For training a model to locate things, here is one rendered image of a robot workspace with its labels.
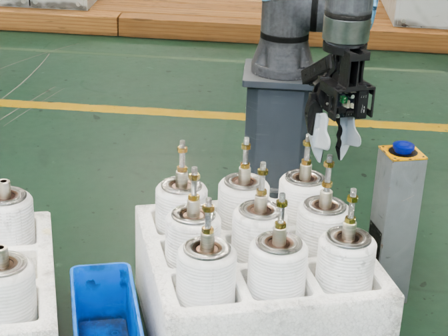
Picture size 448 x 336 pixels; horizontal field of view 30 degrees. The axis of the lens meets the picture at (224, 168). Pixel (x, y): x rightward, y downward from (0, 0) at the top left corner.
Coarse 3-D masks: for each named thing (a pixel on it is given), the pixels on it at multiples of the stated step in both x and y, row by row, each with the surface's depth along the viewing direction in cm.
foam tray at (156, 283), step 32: (160, 256) 143; (160, 288) 134; (320, 288) 136; (384, 288) 137; (160, 320) 133; (192, 320) 128; (224, 320) 129; (256, 320) 130; (288, 320) 131; (320, 320) 133; (352, 320) 134; (384, 320) 136
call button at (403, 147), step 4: (396, 144) 154; (400, 144) 154; (404, 144) 154; (408, 144) 154; (412, 144) 155; (396, 148) 154; (400, 148) 153; (404, 148) 153; (408, 148) 153; (412, 148) 153; (396, 152) 154; (400, 152) 154; (404, 152) 153; (408, 152) 154
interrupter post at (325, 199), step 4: (320, 192) 146; (324, 192) 146; (328, 192) 146; (332, 192) 146; (320, 196) 146; (324, 196) 146; (328, 196) 145; (332, 196) 146; (320, 200) 146; (324, 200) 146; (328, 200) 146; (320, 204) 147; (324, 204) 146; (328, 204) 146; (324, 208) 146; (328, 208) 146
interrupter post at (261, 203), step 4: (256, 196) 143; (260, 196) 143; (264, 196) 143; (256, 200) 143; (260, 200) 143; (264, 200) 143; (256, 204) 144; (260, 204) 143; (264, 204) 143; (256, 208) 144; (260, 208) 144; (264, 208) 144; (256, 212) 144; (260, 212) 144; (264, 212) 144
